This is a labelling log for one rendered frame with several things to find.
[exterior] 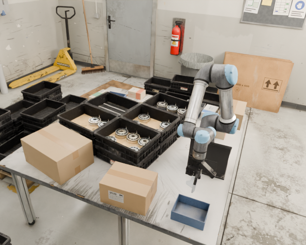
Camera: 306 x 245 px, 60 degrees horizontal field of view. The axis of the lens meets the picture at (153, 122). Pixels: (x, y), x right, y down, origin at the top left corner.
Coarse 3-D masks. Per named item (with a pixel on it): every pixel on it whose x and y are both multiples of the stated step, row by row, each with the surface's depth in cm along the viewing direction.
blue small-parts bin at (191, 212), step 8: (176, 200) 160; (184, 200) 165; (192, 200) 162; (176, 208) 162; (184, 208) 163; (192, 208) 163; (200, 208) 162; (208, 208) 155; (176, 216) 152; (184, 216) 150; (192, 216) 157; (200, 216) 158; (192, 224) 150; (200, 224) 148
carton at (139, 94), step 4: (132, 88) 296; (136, 88) 297; (128, 92) 291; (132, 92) 289; (136, 92) 288; (140, 92) 288; (144, 92) 294; (128, 96) 294; (132, 96) 292; (136, 96) 289; (140, 96) 287; (144, 96) 296
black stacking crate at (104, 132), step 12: (120, 120) 210; (108, 132) 203; (132, 132) 208; (144, 132) 201; (96, 144) 195; (108, 144) 187; (156, 144) 195; (120, 156) 183; (132, 156) 177; (144, 156) 184
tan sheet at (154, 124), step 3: (150, 120) 227; (153, 120) 228; (156, 120) 228; (141, 123) 222; (144, 123) 222; (147, 123) 222; (150, 123) 222; (153, 123) 223; (156, 123) 223; (159, 123) 223; (150, 126) 218; (153, 126) 219; (156, 126) 219
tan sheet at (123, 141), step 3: (114, 132) 209; (111, 135) 205; (117, 138) 202; (117, 141) 198; (120, 141) 198; (123, 141) 198; (126, 141) 199; (123, 144) 195; (126, 144) 195; (129, 144) 196; (132, 144) 196; (135, 144) 196; (138, 147) 193
